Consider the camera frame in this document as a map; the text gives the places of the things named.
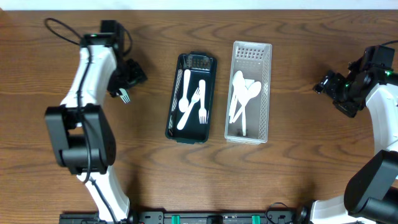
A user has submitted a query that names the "white plastic basket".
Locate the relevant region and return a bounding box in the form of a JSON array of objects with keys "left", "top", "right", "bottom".
[{"left": 224, "top": 40, "right": 272, "bottom": 145}]

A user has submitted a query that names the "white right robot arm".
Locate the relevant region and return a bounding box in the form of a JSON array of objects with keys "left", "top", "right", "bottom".
[{"left": 307, "top": 70, "right": 397, "bottom": 223}]

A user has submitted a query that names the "white plastic spoon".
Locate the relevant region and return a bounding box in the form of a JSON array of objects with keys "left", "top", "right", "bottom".
[
  {"left": 231, "top": 82, "right": 262, "bottom": 123},
  {"left": 229, "top": 70, "right": 245, "bottom": 123},
  {"left": 241, "top": 79, "right": 255, "bottom": 136}
]

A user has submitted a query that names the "pale green plastic fork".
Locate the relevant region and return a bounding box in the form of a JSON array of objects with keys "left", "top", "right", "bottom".
[{"left": 119, "top": 88, "right": 131, "bottom": 104}]

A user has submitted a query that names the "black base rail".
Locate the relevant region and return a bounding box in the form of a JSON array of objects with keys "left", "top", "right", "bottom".
[{"left": 58, "top": 202, "right": 315, "bottom": 224}]

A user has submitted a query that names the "white plastic fork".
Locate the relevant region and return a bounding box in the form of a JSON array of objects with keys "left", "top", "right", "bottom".
[
  {"left": 198, "top": 80, "right": 207, "bottom": 124},
  {"left": 178, "top": 69, "right": 191, "bottom": 113},
  {"left": 177, "top": 87, "right": 200, "bottom": 130}
]

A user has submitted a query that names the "dark green plastic basket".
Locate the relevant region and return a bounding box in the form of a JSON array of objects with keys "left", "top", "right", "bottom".
[{"left": 164, "top": 51, "right": 218, "bottom": 145}]

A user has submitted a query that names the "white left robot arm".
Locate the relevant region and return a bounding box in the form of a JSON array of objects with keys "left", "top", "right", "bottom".
[{"left": 45, "top": 44, "right": 137, "bottom": 223}]

